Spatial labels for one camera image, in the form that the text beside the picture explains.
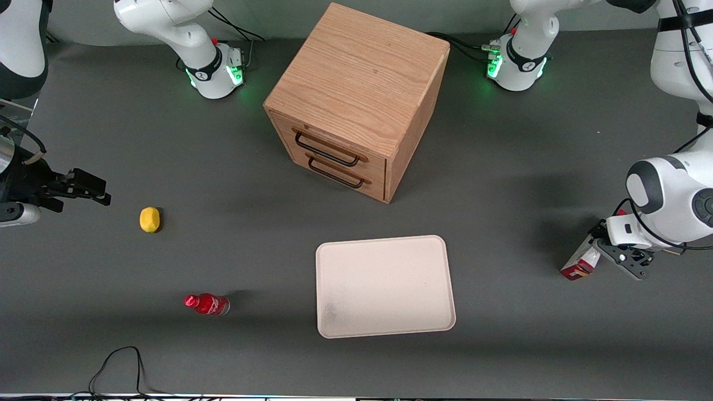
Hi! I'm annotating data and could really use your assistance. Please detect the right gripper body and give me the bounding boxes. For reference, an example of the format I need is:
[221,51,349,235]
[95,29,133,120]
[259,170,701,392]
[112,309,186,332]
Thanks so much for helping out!
[0,160,67,228]

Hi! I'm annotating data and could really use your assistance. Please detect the red soda bottle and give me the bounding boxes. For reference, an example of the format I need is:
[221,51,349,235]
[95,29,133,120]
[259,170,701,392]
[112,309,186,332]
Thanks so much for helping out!
[184,293,231,316]

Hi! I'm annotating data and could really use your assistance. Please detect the thin black table cable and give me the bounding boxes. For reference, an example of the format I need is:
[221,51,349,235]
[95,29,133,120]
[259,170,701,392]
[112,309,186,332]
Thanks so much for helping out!
[72,346,168,399]

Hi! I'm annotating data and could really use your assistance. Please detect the wooden drawer cabinet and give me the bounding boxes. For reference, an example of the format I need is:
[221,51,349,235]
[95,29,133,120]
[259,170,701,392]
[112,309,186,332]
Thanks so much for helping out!
[263,2,451,204]

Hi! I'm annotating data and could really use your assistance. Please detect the wooden drawer front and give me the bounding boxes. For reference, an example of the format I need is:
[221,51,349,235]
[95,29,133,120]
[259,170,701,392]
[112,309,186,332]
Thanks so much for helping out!
[283,139,387,201]
[272,113,388,180]

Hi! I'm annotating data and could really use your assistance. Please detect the black arm base cable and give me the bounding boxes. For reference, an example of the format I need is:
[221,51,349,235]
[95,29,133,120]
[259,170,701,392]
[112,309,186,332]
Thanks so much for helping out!
[426,14,522,63]
[208,7,266,70]

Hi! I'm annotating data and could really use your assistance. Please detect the black right arm base cable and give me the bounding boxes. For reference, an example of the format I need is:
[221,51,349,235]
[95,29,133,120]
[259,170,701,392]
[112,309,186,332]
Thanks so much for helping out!
[208,7,266,70]

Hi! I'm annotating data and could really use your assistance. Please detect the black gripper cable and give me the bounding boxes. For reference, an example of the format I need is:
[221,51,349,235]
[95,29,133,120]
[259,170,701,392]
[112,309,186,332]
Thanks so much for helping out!
[613,0,713,251]
[0,114,47,165]

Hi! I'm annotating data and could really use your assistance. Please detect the black metal drawer handle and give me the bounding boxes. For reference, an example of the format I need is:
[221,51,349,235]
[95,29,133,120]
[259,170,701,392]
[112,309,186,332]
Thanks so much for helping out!
[307,155,366,189]
[294,130,362,168]

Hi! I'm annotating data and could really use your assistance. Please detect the black left arm base cable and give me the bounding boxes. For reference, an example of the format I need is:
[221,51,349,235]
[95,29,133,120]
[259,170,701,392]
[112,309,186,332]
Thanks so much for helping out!
[426,14,522,63]

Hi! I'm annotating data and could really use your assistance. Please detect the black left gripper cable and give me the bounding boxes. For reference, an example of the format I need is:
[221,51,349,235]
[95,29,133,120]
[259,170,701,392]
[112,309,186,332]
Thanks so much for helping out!
[613,0,713,251]

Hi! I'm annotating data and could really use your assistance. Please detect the yellow lemon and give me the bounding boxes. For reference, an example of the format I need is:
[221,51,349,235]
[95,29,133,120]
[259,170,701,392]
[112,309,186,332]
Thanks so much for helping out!
[139,207,161,233]

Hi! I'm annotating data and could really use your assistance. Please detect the red cookie box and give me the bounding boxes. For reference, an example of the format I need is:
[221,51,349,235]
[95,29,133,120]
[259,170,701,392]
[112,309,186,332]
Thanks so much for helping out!
[560,234,603,281]

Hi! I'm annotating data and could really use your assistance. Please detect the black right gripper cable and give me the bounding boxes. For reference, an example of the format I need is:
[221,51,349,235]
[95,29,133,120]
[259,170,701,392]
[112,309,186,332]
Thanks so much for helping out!
[0,114,47,165]

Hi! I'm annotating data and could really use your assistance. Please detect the beige plastic tray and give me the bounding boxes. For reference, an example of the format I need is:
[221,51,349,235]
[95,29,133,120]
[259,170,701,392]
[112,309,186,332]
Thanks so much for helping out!
[315,234,457,339]

